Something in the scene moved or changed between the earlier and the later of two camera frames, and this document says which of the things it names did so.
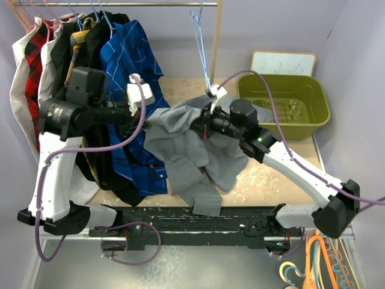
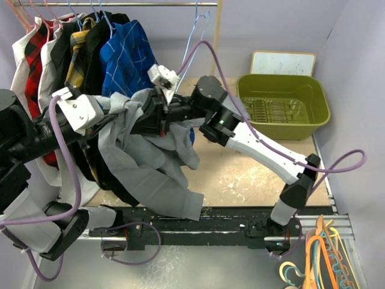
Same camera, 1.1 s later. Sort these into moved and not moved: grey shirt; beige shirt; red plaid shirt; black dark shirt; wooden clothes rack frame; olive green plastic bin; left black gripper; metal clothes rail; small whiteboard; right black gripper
Moved: right black gripper; left black gripper; grey shirt
Not moved: olive green plastic bin; beige shirt; red plaid shirt; wooden clothes rack frame; black dark shirt; metal clothes rail; small whiteboard
